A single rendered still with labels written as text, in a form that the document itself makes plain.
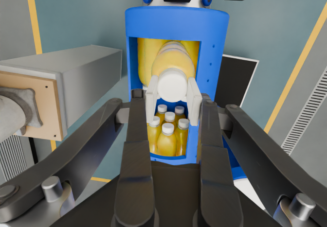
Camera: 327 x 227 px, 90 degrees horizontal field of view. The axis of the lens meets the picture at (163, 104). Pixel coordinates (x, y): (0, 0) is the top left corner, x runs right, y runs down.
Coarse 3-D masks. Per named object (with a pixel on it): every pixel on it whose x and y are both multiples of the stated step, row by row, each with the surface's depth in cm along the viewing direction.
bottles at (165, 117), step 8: (144, 40) 51; (168, 40) 49; (176, 40) 48; (144, 48) 52; (144, 56) 53; (144, 64) 54; (144, 72) 55; (144, 80) 56; (144, 88) 59; (160, 112) 68; (168, 112) 63; (176, 112) 67; (160, 120) 68; (168, 120) 62; (176, 120) 67
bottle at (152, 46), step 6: (150, 42) 45; (156, 42) 45; (162, 42) 45; (150, 48) 46; (156, 48) 46; (150, 54) 47; (156, 54) 46; (150, 60) 47; (150, 66) 48; (150, 72) 49; (150, 78) 49
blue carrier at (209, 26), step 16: (128, 16) 40; (144, 16) 36; (160, 16) 34; (176, 16) 34; (192, 16) 34; (208, 16) 35; (224, 16) 38; (128, 32) 41; (144, 32) 37; (160, 32) 36; (176, 32) 35; (192, 32) 35; (208, 32) 36; (224, 32) 41; (128, 48) 48; (208, 48) 38; (128, 64) 50; (208, 64) 40; (128, 80) 52; (208, 80) 43; (192, 128) 47; (192, 144) 49; (160, 160) 50; (176, 160) 50; (192, 160) 53
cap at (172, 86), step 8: (168, 72) 20; (176, 72) 20; (160, 80) 20; (168, 80) 20; (176, 80) 20; (184, 80) 20; (160, 88) 21; (168, 88) 21; (176, 88) 21; (184, 88) 20; (160, 96) 21; (168, 96) 21; (176, 96) 21
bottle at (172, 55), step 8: (160, 48) 34; (168, 48) 28; (176, 48) 27; (184, 48) 32; (160, 56) 25; (168, 56) 23; (176, 56) 23; (184, 56) 24; (152, 64) 26; (160, 64) 23; (168, 64) 22; (176, 64) 22; (184, 64) 23; (192, 64) 25; (152, 72) 25; (160, 72) 23; (184, 72) 23; (192, 72) 24
